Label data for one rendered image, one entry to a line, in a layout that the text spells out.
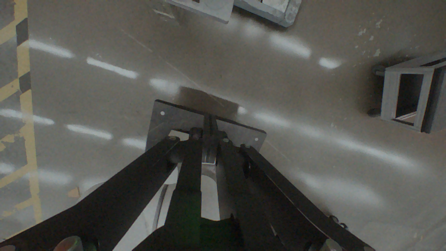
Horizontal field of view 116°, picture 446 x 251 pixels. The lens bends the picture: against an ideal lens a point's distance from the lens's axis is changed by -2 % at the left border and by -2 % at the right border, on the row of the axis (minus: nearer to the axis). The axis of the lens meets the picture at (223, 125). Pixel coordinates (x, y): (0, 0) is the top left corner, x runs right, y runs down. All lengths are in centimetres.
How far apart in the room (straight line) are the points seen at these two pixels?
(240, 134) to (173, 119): 29
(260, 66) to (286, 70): 17
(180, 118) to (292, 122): 76
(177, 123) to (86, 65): 62
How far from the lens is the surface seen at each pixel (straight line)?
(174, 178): 66
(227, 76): 90
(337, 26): 120
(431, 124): 130
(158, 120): 65
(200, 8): 46
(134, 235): 47
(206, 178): 56
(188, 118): 63
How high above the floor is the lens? 89
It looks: 68 degrees down
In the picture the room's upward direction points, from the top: 162 degrees clockwise
